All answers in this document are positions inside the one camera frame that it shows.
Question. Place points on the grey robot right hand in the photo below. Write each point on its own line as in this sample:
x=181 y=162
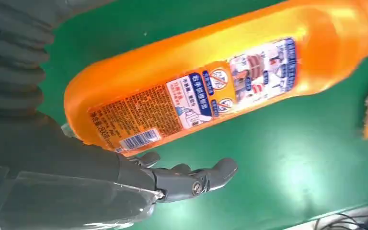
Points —
x=60 y=177

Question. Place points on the ribbed grey right arm sleeve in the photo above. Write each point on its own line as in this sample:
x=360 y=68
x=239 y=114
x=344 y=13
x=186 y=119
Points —
x=12 y=63

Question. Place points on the green table mat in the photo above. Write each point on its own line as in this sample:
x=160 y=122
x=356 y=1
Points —
x=266 y=158

